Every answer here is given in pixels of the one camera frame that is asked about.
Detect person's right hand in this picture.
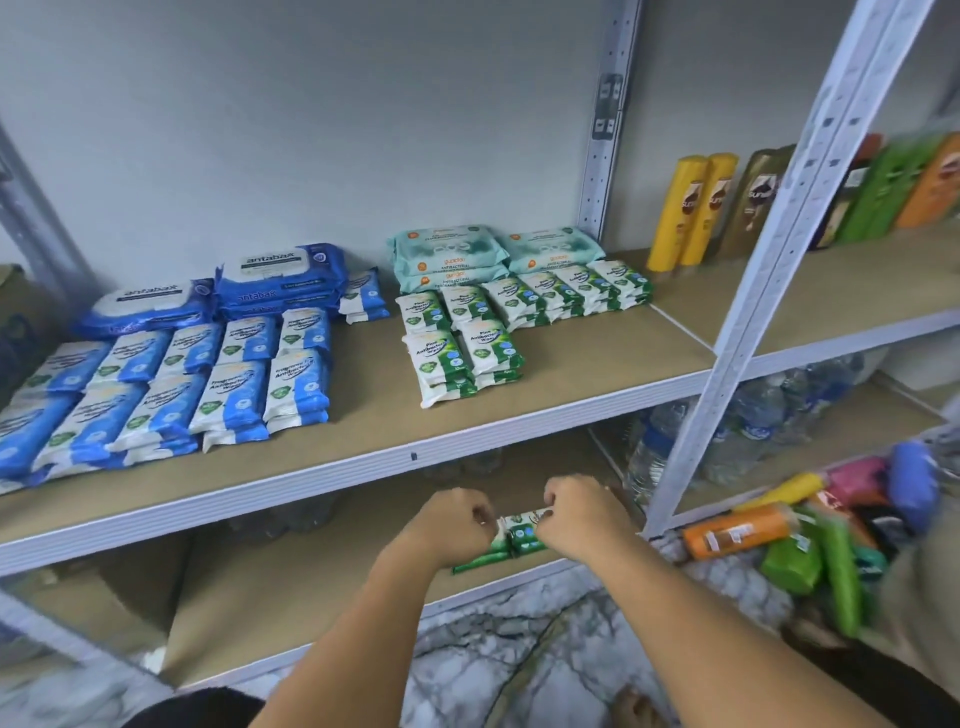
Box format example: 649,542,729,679
535,475,639,569

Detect person's left hand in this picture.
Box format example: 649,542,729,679
382,487,500,575

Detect grey metal shelf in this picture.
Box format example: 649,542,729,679
0,0,960,692

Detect group of green pine packets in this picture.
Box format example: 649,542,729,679
393,258,656,411

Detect group of blue wipe packets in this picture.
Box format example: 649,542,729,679
0,270,392,495

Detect person's left forearm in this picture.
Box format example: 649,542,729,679
252,547,452,728

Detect person's right forearm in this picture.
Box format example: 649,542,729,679
577,540,902,728

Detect person's right foot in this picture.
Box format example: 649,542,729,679
607,687,669,728

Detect person's foot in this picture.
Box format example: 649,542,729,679
607,687,669,728
787,607,857,656

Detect person's right leg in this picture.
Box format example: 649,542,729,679
795,645,960,728

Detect water bottles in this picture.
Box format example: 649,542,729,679
622,352,890,507

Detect yellow bottle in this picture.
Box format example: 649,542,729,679
745,472,827,512
682,151,741,269
648,154,710,275

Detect short green bottle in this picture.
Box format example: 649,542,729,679
762,532,824,597

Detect pink bottle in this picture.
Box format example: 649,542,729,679
825,457,890,509

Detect blue bottle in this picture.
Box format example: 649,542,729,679
888,439,942,534

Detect cardboard box blue print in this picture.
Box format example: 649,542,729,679
0,532,192,665
0,262,62,410

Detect dark brown bottle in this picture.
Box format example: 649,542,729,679
720,145,797,260

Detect white box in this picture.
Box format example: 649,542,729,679
885,330,960,395

